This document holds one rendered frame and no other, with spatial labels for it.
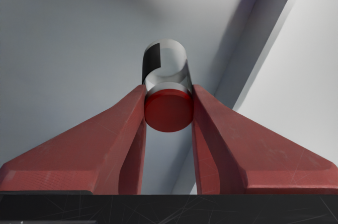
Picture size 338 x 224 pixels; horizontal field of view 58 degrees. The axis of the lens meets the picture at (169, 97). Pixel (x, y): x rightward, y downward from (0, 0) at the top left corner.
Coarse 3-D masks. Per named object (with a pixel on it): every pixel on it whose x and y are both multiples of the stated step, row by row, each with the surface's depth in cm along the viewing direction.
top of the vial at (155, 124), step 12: (156, 96) 11; (168, 96) 11; (180, 96) 11; (144, 108) 12; (156, 108) 12; (168, 108) 12; (180, 108) 12; (192, 108) 12; (156, 120) 12; (168, 120) 12; (180, 120) 12; (192, 120) 12
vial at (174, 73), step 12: (168, 48) 14; (180, 48) 14; (168, 60) 13; (180, 60) 13; (156, 72) 12; (168, 72) 12; (180, 72) 13; (144, 84) 13; (156, 84) 12; (168, 84) 12; (180, 84) 12; (192, 84) 13
